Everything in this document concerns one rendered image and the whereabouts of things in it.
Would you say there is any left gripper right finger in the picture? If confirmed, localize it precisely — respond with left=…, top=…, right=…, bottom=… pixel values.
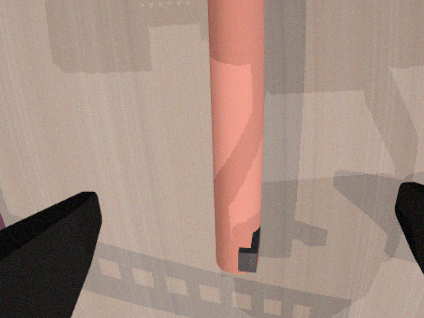
left=395, top=182, right=424, bottom=274

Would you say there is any long salmon-pink rail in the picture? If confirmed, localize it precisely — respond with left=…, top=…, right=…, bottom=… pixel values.
left=208, top=0, right=265, bottom=274

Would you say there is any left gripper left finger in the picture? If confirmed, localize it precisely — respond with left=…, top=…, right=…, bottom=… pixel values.
left=0, top=191, right=102, bottom=318

